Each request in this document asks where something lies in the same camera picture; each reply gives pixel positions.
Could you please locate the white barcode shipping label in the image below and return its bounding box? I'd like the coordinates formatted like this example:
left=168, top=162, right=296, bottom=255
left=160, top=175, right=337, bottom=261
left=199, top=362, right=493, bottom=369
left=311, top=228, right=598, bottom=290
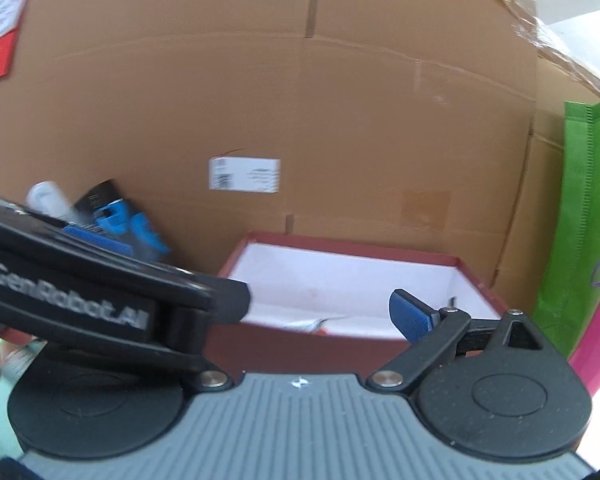
left=209, top=156, right=280, bottom=194

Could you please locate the blue black packaged item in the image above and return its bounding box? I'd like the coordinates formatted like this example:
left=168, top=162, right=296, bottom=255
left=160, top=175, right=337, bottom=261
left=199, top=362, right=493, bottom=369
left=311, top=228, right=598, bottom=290
left=73, top=180, right=172, bottom=263

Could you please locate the white plastic bottle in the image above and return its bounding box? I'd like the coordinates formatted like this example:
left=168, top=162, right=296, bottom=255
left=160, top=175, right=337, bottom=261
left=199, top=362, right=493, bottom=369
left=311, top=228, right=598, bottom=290
left=27, top=181, right=76, bottom=223

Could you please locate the green fabric tote bag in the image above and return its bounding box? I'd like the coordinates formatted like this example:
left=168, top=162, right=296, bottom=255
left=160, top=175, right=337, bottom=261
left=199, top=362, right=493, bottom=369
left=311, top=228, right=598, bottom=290
left=533, top=102, right=600, bottom=358

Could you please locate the dark red open box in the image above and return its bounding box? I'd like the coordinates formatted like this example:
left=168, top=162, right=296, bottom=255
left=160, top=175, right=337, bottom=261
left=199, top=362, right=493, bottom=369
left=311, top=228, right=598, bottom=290
left=204, top=233, right=507, bottom=378

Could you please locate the large brown cardboard box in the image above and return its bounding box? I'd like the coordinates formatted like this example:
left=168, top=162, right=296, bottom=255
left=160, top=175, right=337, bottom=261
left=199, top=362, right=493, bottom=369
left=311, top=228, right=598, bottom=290
left=0, top=0, right=600, bottom=310

